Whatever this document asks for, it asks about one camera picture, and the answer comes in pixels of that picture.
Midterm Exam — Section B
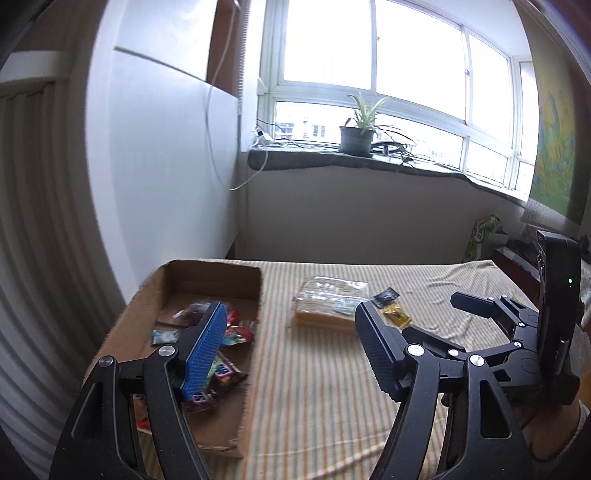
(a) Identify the bagged sliced bread loaf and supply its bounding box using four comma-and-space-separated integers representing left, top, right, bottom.
293, 276, 369, 333

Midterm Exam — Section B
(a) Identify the green jelly cup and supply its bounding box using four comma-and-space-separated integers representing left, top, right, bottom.
222, 321, 256, 347

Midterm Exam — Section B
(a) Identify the striped tablecloth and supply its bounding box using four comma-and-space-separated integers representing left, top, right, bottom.
206, 261, 527, 479

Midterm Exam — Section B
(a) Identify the colourful wall map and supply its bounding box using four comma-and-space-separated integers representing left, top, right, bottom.
515, 1, 590, 235

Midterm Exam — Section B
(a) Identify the small trailing plant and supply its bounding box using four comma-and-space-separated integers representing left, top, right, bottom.
370, 140, 436, 176

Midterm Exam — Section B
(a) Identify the white radiator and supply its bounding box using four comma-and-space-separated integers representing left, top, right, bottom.
1, 50, 124, 473

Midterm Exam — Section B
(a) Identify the dark green candy packet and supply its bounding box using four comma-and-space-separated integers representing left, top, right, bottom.
150, 329, 182, 346

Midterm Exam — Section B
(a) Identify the person's right forearm sleeve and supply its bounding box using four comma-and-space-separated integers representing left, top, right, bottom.
571, 409, 591, 469

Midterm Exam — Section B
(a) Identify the white hanging cable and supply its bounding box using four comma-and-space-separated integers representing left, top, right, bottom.
203, 0, 270, 192

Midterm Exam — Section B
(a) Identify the yellow candy wrapper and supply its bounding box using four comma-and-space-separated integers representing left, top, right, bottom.
383, 303, 412, 329

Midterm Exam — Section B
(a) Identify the Snickers chocolate bar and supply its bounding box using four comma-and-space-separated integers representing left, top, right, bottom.
184, 353, 247, 414

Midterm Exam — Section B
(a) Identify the red storage box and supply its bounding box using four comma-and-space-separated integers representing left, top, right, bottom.
491, 247, 540, 302

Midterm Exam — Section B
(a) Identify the potted spider plant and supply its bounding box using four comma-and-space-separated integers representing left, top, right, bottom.
339, 92, 415, 158

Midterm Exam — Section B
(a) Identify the person's right hand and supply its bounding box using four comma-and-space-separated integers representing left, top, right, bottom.
514, 399, 585, 462

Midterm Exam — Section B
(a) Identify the green printed bag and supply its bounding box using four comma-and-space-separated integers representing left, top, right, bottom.
462, 214, 509, 262

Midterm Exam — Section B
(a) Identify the white power adapter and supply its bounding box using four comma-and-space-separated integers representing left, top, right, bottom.
254, 131, 273, 148

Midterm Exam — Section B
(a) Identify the clear red-edged snack bag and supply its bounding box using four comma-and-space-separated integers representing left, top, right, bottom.
169, 301, 239, 327

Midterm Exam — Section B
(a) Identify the small black snack packet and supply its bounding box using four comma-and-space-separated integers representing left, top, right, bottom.
370, 287, 400, 310

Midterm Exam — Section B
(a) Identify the open cardboard box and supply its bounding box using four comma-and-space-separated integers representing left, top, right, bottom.
81, 258, 264, 459

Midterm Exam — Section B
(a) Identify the white cabinet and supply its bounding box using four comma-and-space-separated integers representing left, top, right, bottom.
84, 1, 238, 301

